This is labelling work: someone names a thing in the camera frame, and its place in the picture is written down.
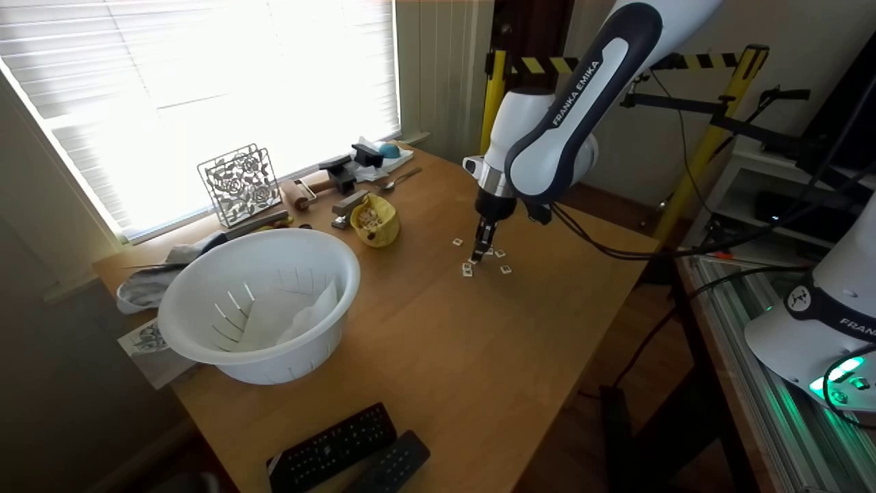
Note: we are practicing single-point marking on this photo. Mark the white plastic bowl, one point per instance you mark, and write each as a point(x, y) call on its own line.
point(274, 366)

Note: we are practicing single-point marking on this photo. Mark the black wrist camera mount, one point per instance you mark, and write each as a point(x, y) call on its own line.
point(537, 209)

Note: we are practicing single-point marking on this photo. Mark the yellow hazard stripe barrier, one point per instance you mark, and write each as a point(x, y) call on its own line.
point(706, 147)

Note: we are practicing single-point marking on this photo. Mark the dark brown door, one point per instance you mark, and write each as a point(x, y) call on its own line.
point(535, 36)

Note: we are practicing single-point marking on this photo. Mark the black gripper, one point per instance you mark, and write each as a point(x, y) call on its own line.
point(494, 220)

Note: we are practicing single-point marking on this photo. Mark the large black remote control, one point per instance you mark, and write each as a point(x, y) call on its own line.
point(330, 453)

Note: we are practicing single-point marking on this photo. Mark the small blue object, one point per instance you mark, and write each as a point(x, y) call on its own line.
point(389, 151)

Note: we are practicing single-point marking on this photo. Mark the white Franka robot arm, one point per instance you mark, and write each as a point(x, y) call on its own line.
point(585, 92)

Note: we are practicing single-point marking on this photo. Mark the white letter tile A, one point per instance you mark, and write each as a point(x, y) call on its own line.
point(468, 270)

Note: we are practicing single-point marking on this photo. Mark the white window blinds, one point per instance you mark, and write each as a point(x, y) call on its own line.
point(181, 92)

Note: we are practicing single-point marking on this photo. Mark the white cloth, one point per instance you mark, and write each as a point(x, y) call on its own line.
point(147, 290)

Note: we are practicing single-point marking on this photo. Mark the white shelf unit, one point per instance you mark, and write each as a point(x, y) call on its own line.
point(728, 181)

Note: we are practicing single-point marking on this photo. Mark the small black remote control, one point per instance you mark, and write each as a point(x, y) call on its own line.
point(392, 466)

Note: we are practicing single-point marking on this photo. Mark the black monitor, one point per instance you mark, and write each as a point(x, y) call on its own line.
point(849, 112)

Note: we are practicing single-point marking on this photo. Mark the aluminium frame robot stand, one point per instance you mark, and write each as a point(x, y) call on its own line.
point(783, 428)

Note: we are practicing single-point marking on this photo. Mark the white lattice cube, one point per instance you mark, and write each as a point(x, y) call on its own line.
point(240, 187)

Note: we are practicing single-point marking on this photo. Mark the metal spoon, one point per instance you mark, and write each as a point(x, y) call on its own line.
point(400, 179)

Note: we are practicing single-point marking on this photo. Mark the white letter tile R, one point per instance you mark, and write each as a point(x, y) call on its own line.
point(504, 270)

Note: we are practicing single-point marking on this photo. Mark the printed paper card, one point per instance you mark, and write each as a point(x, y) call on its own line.
point(152, 353)

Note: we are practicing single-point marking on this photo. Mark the white letter tile W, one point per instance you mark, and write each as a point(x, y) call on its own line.
point(496, 254)

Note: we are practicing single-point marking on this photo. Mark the white letter tile F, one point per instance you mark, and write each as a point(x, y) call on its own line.
point(455, 242)

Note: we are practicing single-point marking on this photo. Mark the white flat tray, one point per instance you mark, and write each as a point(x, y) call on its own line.
point(412, 158)

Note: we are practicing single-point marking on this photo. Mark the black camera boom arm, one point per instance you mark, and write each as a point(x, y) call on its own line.
point(693, 102)

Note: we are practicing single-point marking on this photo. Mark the wooden block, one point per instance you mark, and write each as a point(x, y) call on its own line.
point(300, 197)

